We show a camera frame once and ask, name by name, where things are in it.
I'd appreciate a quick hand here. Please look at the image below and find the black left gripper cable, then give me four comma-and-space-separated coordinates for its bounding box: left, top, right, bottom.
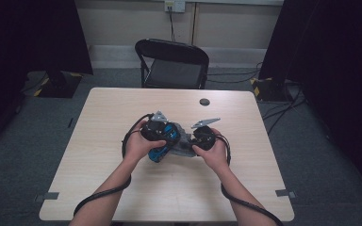
73, 113, 155, 218

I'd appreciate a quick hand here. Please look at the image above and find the grey tape strip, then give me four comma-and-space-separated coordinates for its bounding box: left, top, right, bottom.
274, 188, 297, 200
34, 191, 60, 202

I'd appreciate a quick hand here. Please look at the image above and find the person's left hand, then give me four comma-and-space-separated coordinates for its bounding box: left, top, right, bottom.
123, 121, 168, 164

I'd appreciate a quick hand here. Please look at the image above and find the grey cloth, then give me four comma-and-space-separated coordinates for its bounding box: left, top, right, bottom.
169, 131, 202, 158

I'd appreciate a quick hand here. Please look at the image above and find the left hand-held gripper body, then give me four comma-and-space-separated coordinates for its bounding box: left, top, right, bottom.
140, 110, 171, 142

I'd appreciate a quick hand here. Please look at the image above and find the black socket cable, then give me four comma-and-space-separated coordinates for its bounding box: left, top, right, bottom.
168, 6, 177, 42

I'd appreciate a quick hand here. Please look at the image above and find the black folding chair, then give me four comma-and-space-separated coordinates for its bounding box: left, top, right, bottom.
134, 38, 210, 89

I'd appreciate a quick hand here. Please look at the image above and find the black stand base striped tape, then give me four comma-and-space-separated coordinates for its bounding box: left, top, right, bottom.
249, 76, 296, 103
32, 70, 84, 99

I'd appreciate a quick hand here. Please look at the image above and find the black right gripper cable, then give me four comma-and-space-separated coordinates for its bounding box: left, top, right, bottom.
215, 135, 284, 226

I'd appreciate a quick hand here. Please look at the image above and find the black floor cable bundle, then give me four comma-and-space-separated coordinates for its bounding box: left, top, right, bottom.
261, 87, 307, 136

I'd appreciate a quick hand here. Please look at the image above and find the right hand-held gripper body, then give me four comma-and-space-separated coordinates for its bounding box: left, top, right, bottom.
190, 118, 221, 151

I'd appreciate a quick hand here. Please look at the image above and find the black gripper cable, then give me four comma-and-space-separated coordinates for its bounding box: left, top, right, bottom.
73, 113, 155, 218
215, 135, 284, 226

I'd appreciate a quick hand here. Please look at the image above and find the person's right hand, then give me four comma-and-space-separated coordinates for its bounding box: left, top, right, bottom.
191, 127, 229, 172

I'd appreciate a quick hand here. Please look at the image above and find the dark curtain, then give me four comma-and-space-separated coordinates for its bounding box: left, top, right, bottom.
257, 0, 362, 202
0, 0, 94, 158

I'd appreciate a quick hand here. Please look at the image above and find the blue toy car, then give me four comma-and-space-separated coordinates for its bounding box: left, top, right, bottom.
147, 122, 180, 164

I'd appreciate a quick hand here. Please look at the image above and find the white wall socket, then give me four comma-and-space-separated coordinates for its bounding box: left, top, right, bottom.
164, 0, 187, 13

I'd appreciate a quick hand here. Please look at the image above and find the vertical wall conduit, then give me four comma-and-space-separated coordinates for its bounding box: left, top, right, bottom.
189, 2, 200, 45

